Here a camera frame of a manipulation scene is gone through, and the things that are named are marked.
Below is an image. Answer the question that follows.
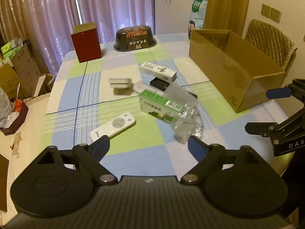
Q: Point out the large open cardboard box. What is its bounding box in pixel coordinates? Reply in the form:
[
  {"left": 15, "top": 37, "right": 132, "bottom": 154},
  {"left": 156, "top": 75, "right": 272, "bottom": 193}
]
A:
[{"left": 189, "top": 30, "right": 285, "bottom": 113}]

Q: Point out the metal hook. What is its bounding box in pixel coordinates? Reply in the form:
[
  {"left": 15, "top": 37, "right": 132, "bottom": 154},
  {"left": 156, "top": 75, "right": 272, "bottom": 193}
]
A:
[{"left": 164, "top": 82, "right": 204, "bottom": 144}]

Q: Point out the dark wooden tray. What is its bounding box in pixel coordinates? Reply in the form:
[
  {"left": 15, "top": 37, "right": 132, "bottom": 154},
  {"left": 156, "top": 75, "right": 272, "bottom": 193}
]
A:
[{"left": 1, "top": 102, "right": 28, "bottom": 136}]

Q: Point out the brown cardboard box stack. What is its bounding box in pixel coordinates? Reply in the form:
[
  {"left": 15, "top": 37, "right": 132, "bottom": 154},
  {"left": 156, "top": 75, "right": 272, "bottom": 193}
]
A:
[{"left": 1, "top": 45, "right": 41, "bottom": 99}]

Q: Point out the quilted beige chair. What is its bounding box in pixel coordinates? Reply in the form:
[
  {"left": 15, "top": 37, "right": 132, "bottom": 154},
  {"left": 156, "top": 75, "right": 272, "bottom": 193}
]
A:
[{"left": 245, "top": 19, "right": 297, "bottom": 76}]

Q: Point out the white power adapter plug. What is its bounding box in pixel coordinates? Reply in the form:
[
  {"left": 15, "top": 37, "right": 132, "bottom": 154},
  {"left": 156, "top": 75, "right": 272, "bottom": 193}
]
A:
[{"left": 109, "top": 77, "right": 133, "bottom": 95}]

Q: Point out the white ointment box with bird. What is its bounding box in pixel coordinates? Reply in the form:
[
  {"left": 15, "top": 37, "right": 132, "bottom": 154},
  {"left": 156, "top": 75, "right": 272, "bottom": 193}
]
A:
[{"left": 139, "top": 61, "right": 177, "bottom": 82}]

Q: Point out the black Honglu food container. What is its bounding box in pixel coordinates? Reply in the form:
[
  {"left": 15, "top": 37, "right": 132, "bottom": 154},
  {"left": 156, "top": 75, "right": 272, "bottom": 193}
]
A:
[{"left": 114, "top": 25, "right": 157, "bottom": 52}]

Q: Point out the white item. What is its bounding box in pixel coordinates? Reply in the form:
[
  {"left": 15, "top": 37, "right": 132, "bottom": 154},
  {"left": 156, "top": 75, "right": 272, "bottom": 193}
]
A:
[{"left": 132, "top": 81, "right": 149, "bottom": 94}]

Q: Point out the black item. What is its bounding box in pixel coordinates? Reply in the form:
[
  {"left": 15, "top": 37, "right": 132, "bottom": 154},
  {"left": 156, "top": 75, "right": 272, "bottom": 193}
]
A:
[{"left": 150, "top": 77, "right": 170, "bottom": 92}]

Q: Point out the green white snack bag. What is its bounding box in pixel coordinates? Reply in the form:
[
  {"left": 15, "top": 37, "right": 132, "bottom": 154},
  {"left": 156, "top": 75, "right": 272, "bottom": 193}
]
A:
[{"left": 188, "top": 0, "right": 208, "bottom": 39}]

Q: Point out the green white mouthwash box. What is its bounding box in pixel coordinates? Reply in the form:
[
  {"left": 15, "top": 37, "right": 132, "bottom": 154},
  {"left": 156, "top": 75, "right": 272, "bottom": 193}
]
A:
[{"left": 139, "top": 90, "right": 184, "bottom": 123}]

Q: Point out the purple curtain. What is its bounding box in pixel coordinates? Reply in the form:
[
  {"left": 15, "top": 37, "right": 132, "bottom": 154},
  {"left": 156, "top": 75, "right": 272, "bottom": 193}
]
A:
[{"left": 1, "top": 0, "right": 155, "bottom": 74}]

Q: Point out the golden brown curtain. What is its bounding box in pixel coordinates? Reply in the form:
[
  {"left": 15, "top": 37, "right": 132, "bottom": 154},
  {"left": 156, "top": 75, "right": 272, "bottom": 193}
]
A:
[{"left": 205, "top": 0, "right": 249, "bottom": 35}]

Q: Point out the white remote control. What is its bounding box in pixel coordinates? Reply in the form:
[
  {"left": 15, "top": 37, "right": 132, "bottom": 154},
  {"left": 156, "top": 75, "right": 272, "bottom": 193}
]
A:
[{"left": 90, "top": 113, "right": 136, "bottom": 141}]

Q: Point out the dark red paper bag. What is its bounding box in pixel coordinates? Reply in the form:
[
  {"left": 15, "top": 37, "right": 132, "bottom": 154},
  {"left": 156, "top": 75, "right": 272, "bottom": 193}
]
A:
[{"left": 71, "top": 22, "right": 102, "bottom": 63}]

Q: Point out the crumpled silver foil bag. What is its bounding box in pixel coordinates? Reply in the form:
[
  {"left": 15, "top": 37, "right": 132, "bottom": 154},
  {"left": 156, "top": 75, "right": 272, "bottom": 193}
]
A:
[{"left": 0, "top": 88, "right": 12, "bottom": 128}]

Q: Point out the brown box at left edge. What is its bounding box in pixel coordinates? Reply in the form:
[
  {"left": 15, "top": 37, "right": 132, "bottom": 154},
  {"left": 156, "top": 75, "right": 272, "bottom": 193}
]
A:
[{"left": 0, "top": 155, "right": 9, "bottom": 212}]

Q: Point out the beige wall socket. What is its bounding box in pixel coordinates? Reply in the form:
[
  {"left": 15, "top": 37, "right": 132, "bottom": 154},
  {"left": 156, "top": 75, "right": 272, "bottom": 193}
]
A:
[{"left": 261, "top": 4, "right": 282, "bottom": 23}]

